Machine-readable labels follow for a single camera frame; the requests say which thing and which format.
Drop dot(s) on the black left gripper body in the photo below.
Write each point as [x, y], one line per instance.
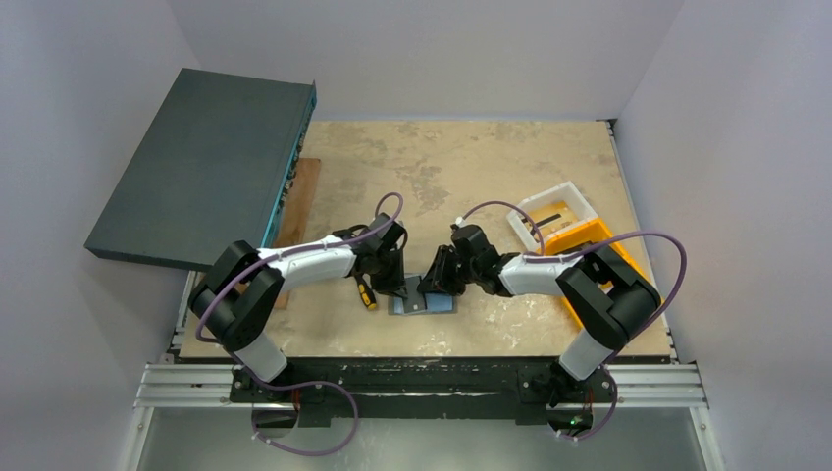
[391, 272]

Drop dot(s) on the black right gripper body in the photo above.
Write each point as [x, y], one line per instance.
[443, 270]

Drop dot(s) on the grey leather card holder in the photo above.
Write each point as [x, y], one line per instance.
[418, 303]

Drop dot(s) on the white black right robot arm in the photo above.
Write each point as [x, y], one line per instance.
[612, 300]

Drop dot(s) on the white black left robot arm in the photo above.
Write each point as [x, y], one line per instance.
[236, 297]

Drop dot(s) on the wooden board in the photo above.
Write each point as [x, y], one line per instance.
[296, 215]

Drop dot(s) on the white plastic bin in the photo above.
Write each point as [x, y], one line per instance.
[549, 221]

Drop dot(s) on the black yellow handled screwdriver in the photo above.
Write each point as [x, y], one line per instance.
[366, 294]

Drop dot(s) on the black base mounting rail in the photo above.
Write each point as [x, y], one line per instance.
[527, 390]

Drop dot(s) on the dark grey network switch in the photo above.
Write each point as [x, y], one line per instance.
[214, 167]

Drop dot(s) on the aluminium frame profile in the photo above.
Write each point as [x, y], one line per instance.
[639, 385]

